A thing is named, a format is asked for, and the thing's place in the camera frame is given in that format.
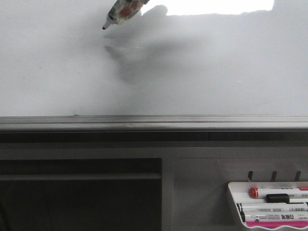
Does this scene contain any white whiteboard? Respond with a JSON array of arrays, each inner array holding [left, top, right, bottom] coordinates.
[[0, 0, 308, 116]]

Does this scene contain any red capped whiteboard marker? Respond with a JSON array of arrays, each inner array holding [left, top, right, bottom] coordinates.
[[249, 187, 308, 198]]

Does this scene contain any white marker tray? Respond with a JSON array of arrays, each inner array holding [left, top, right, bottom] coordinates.
[[227, 181, 308, 231]]

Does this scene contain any black capped white marker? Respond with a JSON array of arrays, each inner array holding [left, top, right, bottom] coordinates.
[[236, 202, 308, 213]]

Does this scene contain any pink marker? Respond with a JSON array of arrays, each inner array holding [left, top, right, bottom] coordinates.
[[245, 221, 308, 228]]

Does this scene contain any short black capped marker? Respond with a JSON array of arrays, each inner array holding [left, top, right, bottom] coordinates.
[[265, 193, 308, 204]]

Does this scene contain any white marker with label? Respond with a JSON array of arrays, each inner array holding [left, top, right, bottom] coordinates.
[[240, 211, 308, 222]]

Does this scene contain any grey whiteboard stand frame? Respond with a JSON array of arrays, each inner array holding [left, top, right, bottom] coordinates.
[[0, 141, 308, 231]]

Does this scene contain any grey whiteboard frame ledge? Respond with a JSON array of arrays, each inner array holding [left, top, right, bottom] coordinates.
[[0, 115, 308, 143]]

